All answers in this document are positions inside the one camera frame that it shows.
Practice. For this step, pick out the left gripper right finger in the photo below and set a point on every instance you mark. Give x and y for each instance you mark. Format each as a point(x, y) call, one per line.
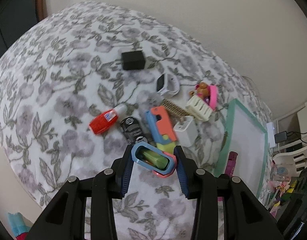
point(245, 217)

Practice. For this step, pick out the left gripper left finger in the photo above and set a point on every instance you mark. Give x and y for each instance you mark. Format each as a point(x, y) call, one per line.
point(64, 216)

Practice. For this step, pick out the white charger adapter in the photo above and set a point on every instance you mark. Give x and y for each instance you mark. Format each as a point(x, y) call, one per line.
point(186, 131)

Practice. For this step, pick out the black toy car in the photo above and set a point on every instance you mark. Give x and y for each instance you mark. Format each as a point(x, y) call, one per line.
point(131, 129)

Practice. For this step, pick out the cream slotted plastic holder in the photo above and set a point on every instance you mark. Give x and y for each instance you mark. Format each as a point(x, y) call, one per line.
point(198, 108)

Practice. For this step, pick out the orange blue yellow toy gun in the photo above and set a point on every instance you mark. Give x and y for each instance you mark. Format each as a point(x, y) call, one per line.
point(161, 129)

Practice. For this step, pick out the magenta tube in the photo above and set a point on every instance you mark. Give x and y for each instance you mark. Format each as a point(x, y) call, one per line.
point(231, 163)

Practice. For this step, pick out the white plastic basket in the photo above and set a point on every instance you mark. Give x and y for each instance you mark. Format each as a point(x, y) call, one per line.
point(295, 162)

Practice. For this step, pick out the teal rimmed white tray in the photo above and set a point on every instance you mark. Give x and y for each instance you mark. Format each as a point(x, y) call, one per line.
point(247, 137)

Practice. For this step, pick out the black power adapter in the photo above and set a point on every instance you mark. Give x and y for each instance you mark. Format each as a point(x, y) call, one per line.
point(281, 136)

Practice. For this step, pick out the white power strip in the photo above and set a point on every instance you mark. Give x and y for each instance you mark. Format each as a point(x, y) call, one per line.
point(271, 134)

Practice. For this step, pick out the red white glue bottle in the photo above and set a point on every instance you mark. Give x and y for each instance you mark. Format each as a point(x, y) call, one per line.
point(106, 120)

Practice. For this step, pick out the brown puppy toy figure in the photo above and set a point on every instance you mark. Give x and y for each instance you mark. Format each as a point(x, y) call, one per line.
point(201, 90)

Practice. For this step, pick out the gold patterned rectangular clip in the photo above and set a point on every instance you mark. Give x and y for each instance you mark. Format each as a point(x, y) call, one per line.
point(174, 109)

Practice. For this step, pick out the floral grey white blanket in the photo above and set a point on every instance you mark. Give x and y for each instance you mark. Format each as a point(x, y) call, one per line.
point(67, 69)

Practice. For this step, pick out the white smartwatch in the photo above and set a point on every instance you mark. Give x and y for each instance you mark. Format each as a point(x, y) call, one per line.
point(167, 85)

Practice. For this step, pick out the black charger cube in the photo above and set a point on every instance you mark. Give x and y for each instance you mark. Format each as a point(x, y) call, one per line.
point(133, 60)

